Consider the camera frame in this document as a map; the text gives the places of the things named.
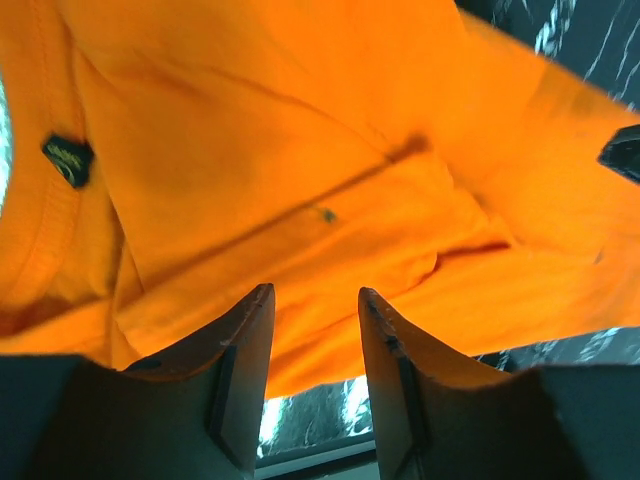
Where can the orange t shirt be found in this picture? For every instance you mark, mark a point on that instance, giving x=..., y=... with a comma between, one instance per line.
x=300, y=175

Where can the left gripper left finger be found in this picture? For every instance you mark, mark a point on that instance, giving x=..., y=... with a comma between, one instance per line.
x=189, y=411

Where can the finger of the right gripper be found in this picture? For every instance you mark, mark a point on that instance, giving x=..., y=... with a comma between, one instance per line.
x=621, y=154

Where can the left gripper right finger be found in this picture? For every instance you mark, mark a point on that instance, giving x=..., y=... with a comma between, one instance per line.
x=439, y=414

